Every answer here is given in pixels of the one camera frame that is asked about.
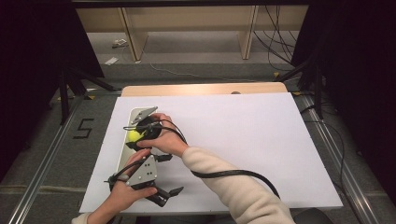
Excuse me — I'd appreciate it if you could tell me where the black floor cable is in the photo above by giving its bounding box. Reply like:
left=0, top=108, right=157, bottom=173
left=303, top=105, right=347, bottom=189

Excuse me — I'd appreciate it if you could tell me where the black curtain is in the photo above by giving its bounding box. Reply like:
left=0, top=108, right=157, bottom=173
left=0, top=0, right=106, bottom=185
left=290, top=0, right=396, bottom=200

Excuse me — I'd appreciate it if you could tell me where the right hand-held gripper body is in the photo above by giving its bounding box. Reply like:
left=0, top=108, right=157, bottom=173
left=130, top=105, right=163, bottom=142

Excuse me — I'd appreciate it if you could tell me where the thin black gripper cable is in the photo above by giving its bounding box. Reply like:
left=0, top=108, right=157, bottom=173
left=104, top=159, right=148, bottom=191

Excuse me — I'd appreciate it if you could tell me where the yellow tennis ball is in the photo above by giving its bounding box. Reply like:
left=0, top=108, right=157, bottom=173
left=126, top=129, right=147, bottom=144

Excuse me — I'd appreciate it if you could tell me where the beige desk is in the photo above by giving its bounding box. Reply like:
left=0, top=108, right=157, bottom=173
left=76, top=5, right=310, bottom=63

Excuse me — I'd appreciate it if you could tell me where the white foam board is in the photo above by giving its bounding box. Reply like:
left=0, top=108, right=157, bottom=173
left=78, top=92, right=344, bottom=214

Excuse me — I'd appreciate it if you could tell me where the long white tray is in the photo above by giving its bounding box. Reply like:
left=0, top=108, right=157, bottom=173
left=116, top=106, right=160, bottom=179

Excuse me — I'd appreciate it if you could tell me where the thick black gripper cable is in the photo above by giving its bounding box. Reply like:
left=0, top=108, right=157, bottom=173
left=122, top=119, right=281, bottom=200

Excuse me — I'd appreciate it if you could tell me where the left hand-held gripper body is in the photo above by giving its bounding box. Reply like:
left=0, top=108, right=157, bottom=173
left=125, top=154, right=169, bottom=208

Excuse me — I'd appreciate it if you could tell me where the metal floor rail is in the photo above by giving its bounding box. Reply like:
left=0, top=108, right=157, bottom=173
left=293, top=92, right=380, bottom=224
left=7, top=95, right=89, bottom=224

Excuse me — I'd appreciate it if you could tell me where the black tape floor mark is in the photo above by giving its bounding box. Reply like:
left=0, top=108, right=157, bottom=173
left=73, top=118, right=95, bottom=140

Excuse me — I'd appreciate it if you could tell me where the white cable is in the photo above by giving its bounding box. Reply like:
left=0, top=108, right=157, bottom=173
left=142, top=51, right=260, bottom=84

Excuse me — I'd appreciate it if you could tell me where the person's left hand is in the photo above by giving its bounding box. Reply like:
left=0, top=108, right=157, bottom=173
left=106, top=147, right=159, bottom=218

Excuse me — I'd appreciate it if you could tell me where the person's right hand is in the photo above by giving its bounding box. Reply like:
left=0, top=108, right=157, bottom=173
left=136, top=112, right=190, bottom=159

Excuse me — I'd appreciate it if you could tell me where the black tripod stand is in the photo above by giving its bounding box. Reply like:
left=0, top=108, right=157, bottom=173
left=275, top=55, right=325, bottom=120
left=57, top=66, right=119, bottom=126

